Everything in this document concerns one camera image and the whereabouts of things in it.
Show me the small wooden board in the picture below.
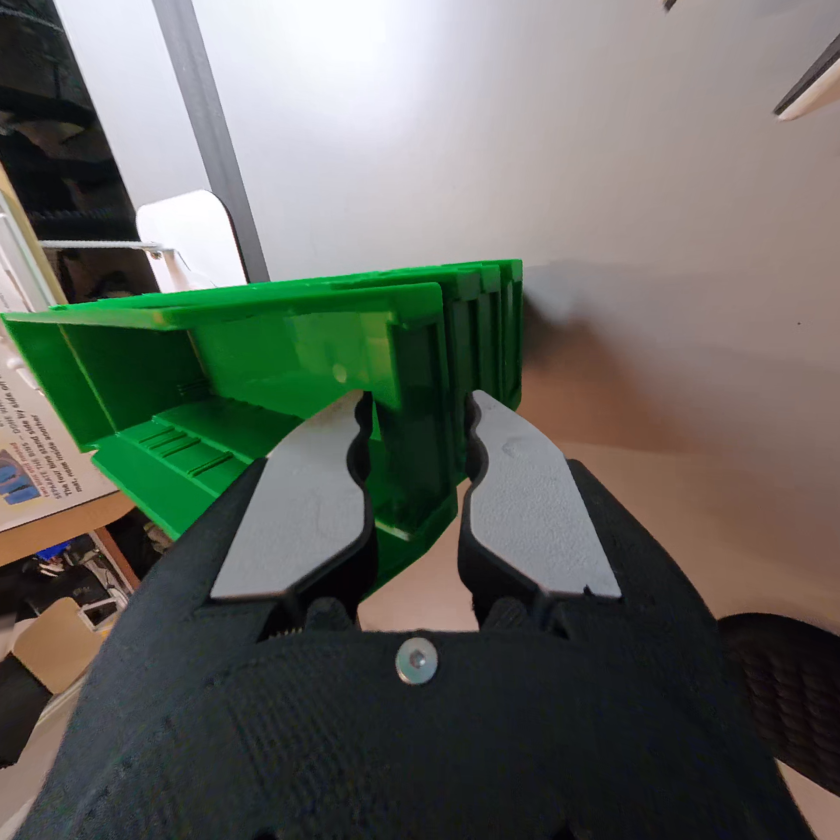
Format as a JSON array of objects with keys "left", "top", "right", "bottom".
[{"left": 13, "top": 597, "right": 102, "bottom": 695}]

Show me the dark grey cable flap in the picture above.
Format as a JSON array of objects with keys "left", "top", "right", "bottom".
[{"left": 152, "top": 0, "right": 271, "bottom": 284}]

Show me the printed instruction sheet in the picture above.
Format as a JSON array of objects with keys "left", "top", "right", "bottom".
[{"left": 0, "top": 262, "right": 119, "bottom": 532}]

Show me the grey desk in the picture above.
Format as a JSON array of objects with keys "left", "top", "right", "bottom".
[{"left": 52, "top": 0, "right": 840, "bottom": 798}]

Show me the instruction sheet on board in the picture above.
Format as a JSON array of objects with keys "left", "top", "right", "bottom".
[{"left": 0, "top": 164, "right": 135, "bottom": 568}]

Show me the blue box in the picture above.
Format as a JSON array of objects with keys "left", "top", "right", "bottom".
[{"left": 36, "top": 538, "right": 89, "bottom": 572}]

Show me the black textured armrest pad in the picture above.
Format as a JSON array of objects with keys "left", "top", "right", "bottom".
[{"left": 718, "top": 613, "right": 840, "bottom": 795}]

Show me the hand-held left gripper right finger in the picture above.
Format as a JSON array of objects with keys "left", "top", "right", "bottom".
[{"left": 457, "top": 390, "right": 623, "bottom": 629}]

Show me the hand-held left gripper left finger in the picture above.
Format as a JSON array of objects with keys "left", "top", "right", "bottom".
[{"left": 210, "top": 390, "right": 378, "bottom": 624}]

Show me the green plastic bin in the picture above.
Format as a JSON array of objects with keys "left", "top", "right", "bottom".
[
  {"left": 98, "top": 266, "right": 487, "bottom": 487},
  {"left": 394, "top": 259, "right": 525, "bottom": 411},
  {"left": 328, "top": 262, "right": 505, "bottom": 421},
  {"left": 0, "top": 281, "right": 462, "bottom": 601}
]

